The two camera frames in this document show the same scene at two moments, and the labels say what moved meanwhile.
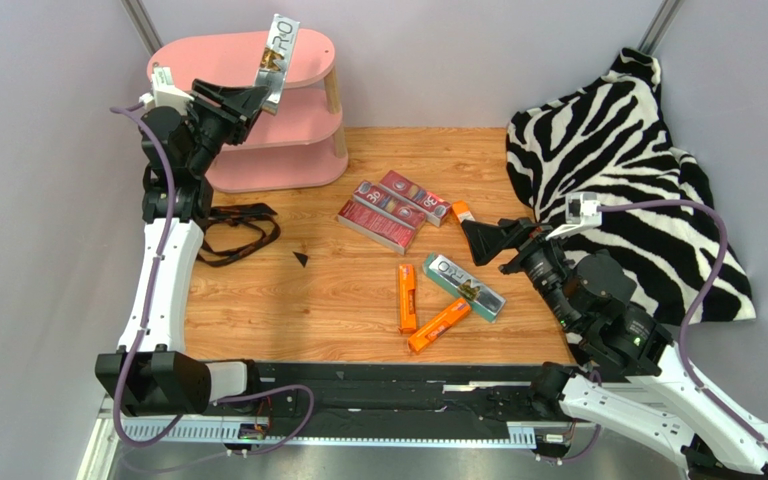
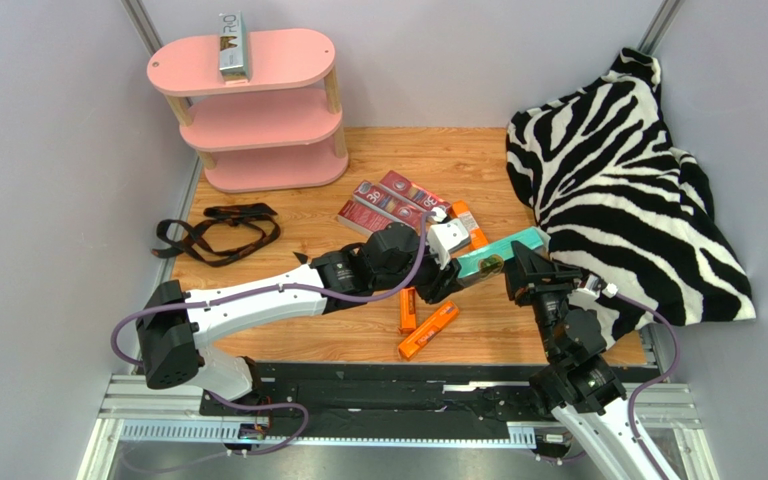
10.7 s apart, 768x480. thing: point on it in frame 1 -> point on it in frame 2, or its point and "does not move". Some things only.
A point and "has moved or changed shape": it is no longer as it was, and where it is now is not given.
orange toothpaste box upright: x=407 y=298 does not move
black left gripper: x=243 y=101 -> x=444 y=281
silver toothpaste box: x=277 y=59 -> x=234 y=62
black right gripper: x=513 y=245 -> x=537 y=282
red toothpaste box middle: x=383 y=202 does not move
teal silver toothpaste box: x=480 y=297 has moved or changed shape
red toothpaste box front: x=378 y=228 does not move
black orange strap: x=255 y=215 does not move
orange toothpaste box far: x=462 y=211 does not move
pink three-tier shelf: x=302 y=146 does not move
